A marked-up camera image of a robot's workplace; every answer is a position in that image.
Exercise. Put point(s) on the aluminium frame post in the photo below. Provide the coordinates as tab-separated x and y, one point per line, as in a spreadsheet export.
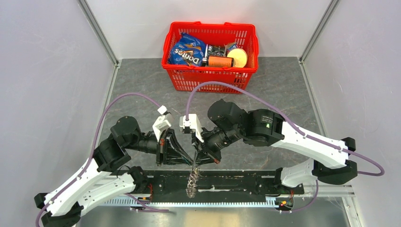
319	29
98	31

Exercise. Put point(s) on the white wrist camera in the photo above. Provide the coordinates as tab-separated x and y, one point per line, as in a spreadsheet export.
191	125
163	122

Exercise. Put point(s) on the slotted metal cable duct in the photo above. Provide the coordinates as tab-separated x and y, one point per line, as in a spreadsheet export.
126	201

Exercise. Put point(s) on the orange can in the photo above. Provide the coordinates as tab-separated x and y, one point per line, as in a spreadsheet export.
220	62

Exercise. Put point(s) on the round yellow lid container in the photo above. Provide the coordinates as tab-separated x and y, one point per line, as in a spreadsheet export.
239	56

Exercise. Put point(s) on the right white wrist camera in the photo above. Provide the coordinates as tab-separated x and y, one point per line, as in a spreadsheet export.
191	125

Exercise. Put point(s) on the blue Doritos chip bag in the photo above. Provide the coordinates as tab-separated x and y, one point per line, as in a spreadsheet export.
188	51

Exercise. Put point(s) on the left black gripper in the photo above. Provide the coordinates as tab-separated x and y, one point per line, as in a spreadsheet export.
169	139

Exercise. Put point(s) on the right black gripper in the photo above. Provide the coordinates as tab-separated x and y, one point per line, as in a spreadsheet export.
206	146

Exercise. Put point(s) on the dark printed snack packet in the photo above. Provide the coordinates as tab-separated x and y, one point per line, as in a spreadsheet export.
213	50

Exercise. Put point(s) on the right aluminium frame post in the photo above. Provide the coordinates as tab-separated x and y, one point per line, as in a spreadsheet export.
319	29

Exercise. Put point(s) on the left aluminium frame post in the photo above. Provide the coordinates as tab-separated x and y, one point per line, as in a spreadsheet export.
98	31

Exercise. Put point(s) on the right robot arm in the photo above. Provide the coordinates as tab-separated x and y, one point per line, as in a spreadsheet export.
327	159

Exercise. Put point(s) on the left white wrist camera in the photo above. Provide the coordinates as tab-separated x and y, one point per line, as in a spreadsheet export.
163	122

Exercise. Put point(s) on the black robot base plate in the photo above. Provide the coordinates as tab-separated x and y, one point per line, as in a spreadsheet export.
214	186

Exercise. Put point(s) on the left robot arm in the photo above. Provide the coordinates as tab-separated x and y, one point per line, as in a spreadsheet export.
101	178

